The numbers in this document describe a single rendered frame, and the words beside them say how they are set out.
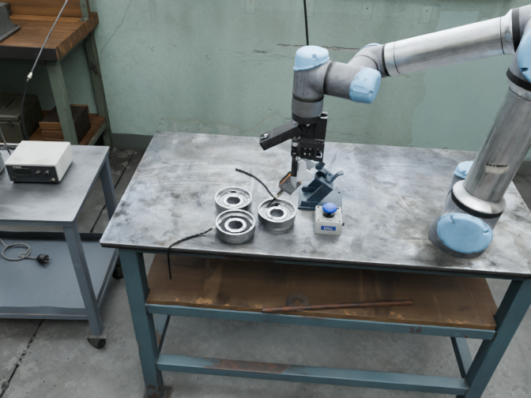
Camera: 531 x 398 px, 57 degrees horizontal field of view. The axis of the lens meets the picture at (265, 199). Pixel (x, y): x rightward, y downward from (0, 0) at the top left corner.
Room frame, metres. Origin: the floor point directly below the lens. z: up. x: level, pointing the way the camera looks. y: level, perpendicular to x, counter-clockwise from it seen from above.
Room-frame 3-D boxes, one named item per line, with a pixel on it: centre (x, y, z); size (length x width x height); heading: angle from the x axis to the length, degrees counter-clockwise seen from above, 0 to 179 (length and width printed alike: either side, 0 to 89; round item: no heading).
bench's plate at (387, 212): (1.21, -0.18, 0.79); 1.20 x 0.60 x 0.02; 88
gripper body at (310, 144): (1.07, -0.10, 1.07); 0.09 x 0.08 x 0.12; 85
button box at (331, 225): (1.04, -0.18, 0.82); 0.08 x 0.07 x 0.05; 88
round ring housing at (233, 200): (1.11, 0.09, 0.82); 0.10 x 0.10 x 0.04
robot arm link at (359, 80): (1.04, -0.19, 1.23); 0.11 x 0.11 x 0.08; 65
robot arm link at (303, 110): (1.07, -0.09, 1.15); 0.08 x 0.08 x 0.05
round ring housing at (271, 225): (1.06, -0.03, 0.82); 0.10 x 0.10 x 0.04
